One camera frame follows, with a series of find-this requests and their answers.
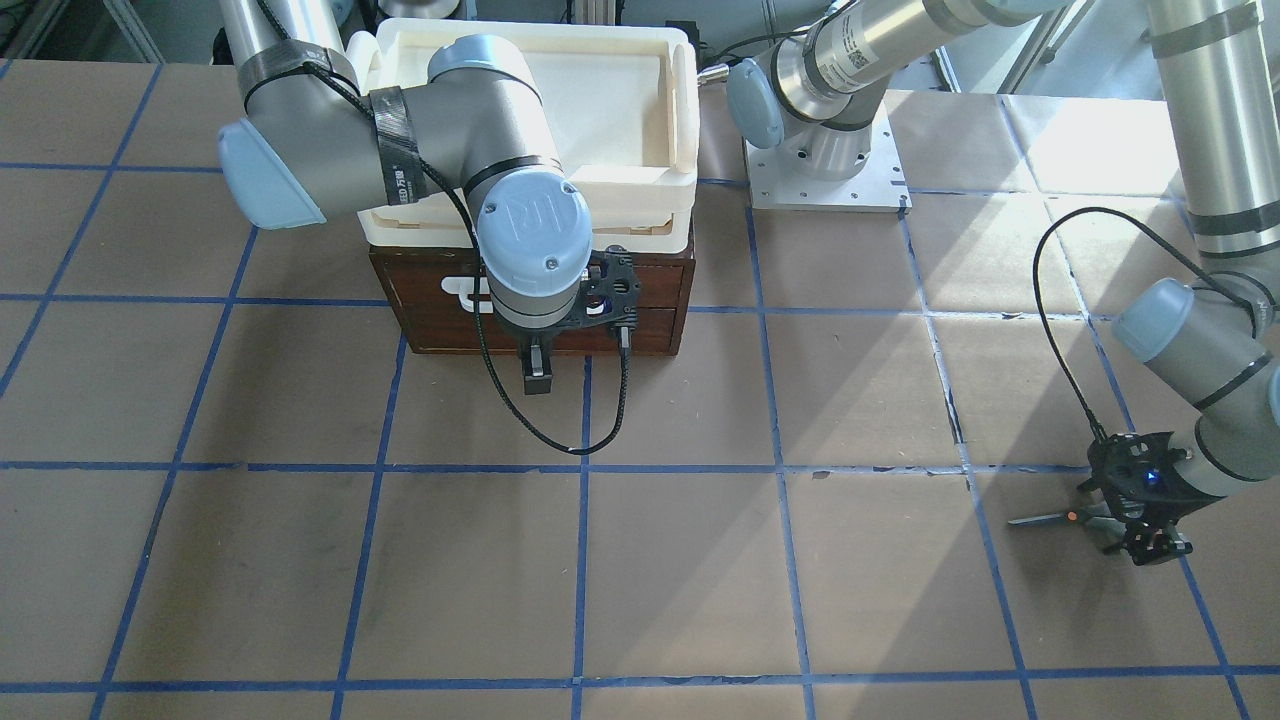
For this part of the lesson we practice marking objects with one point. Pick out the dark wooden drawer cabinet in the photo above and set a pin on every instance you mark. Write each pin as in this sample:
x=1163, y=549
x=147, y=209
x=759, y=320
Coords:
x=536, y=285

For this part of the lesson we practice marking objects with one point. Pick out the white plastic tray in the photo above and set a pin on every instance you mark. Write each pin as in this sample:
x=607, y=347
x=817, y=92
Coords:
x=621, y=103

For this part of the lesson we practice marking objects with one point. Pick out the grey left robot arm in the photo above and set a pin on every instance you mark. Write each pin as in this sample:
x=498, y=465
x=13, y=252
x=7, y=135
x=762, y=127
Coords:
x=815, y=94

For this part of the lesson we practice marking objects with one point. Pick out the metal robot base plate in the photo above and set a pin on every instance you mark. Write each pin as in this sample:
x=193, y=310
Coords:
x=822, y=169

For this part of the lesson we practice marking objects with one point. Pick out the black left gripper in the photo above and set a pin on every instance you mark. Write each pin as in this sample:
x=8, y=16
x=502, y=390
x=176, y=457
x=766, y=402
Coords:
x=1150, y=541

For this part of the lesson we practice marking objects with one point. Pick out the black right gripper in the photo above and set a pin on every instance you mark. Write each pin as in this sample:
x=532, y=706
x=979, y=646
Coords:
x=537, y=361

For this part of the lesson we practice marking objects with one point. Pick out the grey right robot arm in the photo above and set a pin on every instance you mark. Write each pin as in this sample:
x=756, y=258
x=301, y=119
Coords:
x=312, y=145

